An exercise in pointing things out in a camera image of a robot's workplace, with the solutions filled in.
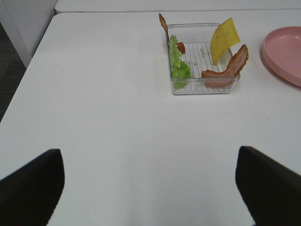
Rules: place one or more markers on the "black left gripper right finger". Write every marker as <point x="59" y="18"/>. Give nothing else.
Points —
<point x="271" y="191"/>

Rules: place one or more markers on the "yellow cheese slice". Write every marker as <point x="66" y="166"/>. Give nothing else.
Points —
<point x="224" y="37"/>

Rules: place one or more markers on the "pink round plate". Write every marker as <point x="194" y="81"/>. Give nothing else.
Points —
<point x="281" y="51"/>

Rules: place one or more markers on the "long bacon strip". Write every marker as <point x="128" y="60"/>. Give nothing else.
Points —
<point x="180" y="45"/>

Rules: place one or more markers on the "clear plastic ingredient tray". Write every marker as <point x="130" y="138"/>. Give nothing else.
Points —
<point x="196" y="39"/>

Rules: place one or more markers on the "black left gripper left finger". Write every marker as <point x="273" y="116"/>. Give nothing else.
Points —
<point x="29" y="196"/>

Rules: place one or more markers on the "green lettuce leaf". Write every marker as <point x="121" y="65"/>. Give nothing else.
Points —
<point x="179" y="69"/>

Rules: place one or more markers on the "short bacon strip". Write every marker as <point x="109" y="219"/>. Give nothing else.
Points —
<point x="235" y="65"/>

